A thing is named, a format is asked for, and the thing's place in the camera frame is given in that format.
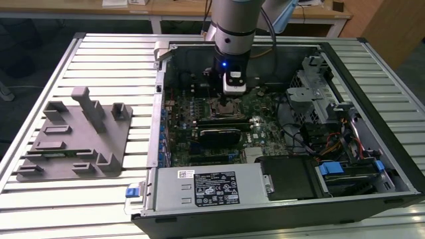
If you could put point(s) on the wooden desk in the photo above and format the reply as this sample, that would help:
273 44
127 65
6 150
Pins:
98 11

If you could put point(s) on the black graphics card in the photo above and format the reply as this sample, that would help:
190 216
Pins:
219 139

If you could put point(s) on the blue plastic latch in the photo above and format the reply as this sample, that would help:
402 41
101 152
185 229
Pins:
130 193

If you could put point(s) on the large white box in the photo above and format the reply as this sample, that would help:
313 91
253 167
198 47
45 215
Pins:
114 2

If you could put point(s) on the white camera with black face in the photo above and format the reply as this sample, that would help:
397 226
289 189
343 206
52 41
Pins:
234 83

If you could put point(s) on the green motherboard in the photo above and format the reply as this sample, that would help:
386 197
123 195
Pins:
265 129

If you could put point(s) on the grey parts rack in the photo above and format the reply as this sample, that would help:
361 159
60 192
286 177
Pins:
111 142

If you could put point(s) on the wooden cabinet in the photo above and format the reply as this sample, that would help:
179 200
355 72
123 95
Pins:
391 30

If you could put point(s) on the blue disk carrier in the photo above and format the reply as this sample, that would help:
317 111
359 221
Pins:
330 169

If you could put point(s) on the dark brown box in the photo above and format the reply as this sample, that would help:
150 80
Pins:
338 6

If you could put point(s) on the black PC case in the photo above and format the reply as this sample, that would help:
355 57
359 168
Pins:
265 224

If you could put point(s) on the silver chipset heatsink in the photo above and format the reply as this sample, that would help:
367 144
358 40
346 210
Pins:
253 153

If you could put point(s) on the silver metal drive cage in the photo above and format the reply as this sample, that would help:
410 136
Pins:
305 94

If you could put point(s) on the silver power supply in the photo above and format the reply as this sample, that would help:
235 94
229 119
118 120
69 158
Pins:
171 194

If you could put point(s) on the green RAM stick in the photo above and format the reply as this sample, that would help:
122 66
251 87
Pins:
60 152

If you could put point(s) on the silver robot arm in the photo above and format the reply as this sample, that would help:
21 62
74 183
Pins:
233 25

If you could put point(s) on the silver CPU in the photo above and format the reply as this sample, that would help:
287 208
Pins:
226 110

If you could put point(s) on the CPU socket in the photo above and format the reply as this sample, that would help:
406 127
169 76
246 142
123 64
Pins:
222 116

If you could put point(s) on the black plastic air duct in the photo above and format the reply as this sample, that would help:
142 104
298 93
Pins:
287 176

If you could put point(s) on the small white box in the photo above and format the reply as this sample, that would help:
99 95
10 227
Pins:
137 2

